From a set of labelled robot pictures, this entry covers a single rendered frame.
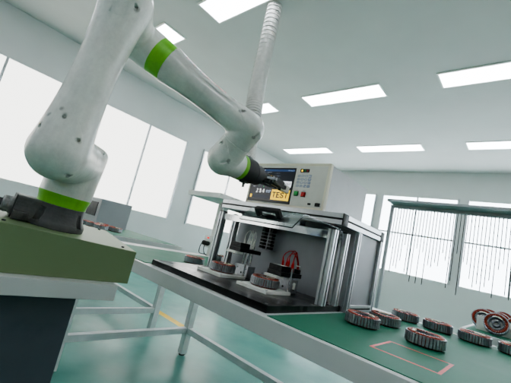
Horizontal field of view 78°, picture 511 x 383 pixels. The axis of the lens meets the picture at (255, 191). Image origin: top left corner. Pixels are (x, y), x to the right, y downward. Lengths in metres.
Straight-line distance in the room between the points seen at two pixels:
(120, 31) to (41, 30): 5.09
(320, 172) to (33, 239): 1.00
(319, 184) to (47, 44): 5.13
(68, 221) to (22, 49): 4.96
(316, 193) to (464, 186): 6.55
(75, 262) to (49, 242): 0.08
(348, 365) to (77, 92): 0.84
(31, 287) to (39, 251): 0.08
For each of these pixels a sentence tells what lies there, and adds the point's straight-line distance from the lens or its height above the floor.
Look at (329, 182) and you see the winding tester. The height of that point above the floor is 1.24.
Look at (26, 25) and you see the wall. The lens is 5.93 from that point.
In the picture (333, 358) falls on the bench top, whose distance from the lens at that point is 0.81.
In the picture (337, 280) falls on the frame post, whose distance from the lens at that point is 1.29.
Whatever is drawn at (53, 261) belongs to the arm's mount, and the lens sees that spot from 0.90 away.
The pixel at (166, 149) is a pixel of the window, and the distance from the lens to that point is 6.43.
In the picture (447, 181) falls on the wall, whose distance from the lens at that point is 7.83.
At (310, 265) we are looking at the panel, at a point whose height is 0.89.
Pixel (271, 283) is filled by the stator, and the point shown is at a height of 0.80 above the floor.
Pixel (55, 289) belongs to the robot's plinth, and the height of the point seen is 0.73.
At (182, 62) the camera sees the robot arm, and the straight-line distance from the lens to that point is 1.02.
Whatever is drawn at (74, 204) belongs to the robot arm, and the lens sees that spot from 0.96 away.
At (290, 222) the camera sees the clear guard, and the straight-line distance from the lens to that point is 1.03.
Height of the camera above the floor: 0.94
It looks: 9 degrees up
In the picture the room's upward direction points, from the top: 13 degrees clockwise
